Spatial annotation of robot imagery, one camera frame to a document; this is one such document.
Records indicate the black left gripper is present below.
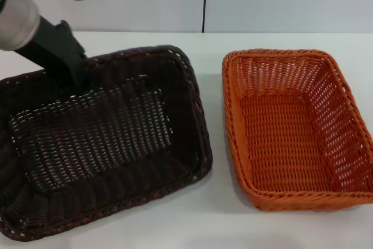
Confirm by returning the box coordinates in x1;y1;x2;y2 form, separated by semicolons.
15;15;88;97

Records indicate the dark brown woven basket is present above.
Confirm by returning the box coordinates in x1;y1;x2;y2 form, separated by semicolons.
0;44;214;234

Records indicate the orange woven basket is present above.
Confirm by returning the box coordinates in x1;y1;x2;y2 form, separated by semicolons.
221;48;373;212

